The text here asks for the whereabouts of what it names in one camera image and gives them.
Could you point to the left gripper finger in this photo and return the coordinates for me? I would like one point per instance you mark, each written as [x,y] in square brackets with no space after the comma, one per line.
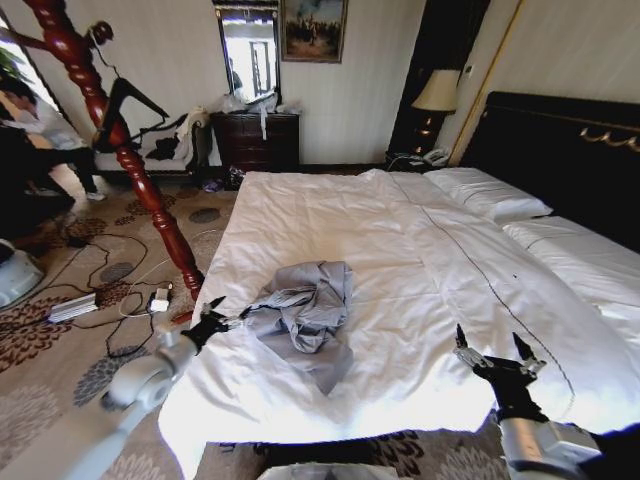
[212,306]
[236,322]

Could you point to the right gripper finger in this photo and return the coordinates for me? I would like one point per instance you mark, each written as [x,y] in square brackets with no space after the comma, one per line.
[529,361]
[467,355]

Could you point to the grey clothes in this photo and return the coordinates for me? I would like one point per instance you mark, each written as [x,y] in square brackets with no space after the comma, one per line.
[310,310]

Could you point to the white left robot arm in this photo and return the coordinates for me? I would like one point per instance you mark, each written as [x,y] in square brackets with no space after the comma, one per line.
[135,387]

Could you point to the white bed duvet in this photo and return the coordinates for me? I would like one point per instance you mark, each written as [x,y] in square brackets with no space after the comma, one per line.
[400,280]

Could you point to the chaise with clothes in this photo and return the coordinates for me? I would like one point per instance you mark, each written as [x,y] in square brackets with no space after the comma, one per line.
[170,145]

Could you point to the dark bed headboard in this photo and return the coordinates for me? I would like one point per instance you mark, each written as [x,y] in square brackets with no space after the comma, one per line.
[560,155]

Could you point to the white plug adapter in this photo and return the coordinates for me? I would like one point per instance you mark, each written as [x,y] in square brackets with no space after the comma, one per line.
[160,300]

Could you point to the white pillow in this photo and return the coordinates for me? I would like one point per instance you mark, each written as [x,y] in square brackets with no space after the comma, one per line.
[585,255]
[485,192]

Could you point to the purple items pile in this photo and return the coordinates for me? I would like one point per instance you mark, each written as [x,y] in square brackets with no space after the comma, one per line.
[225,181]

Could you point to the silver power brick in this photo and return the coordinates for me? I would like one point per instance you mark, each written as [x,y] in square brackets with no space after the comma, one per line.
[72,308]

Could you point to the red wooden coat stand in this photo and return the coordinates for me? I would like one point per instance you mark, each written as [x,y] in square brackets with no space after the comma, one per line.
[135,170]

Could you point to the dark wooden dresser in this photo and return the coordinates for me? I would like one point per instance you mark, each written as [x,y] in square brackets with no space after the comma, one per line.
[255,142]

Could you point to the white robot front shell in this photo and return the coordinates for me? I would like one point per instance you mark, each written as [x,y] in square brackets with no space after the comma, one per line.
[325,472]

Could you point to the white machine base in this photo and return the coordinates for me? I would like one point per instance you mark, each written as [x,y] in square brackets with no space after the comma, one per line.
[15,272]

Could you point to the white telephone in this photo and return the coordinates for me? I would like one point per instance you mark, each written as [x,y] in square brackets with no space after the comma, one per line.
[435,157]

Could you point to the dark nightstand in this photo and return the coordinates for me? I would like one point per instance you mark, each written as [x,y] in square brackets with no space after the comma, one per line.
[407,161]

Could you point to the clear plastic bags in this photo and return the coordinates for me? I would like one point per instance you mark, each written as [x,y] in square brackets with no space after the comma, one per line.
[235,104]

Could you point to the person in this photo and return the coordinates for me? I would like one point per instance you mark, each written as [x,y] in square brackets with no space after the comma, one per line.
[30,160]

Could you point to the table lamp with cream shade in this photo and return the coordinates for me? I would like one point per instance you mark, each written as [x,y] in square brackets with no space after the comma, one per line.
[435,100]

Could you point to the framed painting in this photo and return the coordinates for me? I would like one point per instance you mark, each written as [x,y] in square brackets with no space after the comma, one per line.
[313,30]

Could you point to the green plant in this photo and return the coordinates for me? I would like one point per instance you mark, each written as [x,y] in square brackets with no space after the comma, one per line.
[10,65]

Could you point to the wall mirror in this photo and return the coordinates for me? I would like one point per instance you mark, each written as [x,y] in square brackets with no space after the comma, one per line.
[250,55]

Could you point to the wall thermostat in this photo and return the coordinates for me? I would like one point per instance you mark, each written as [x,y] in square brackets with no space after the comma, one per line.
[467,71]

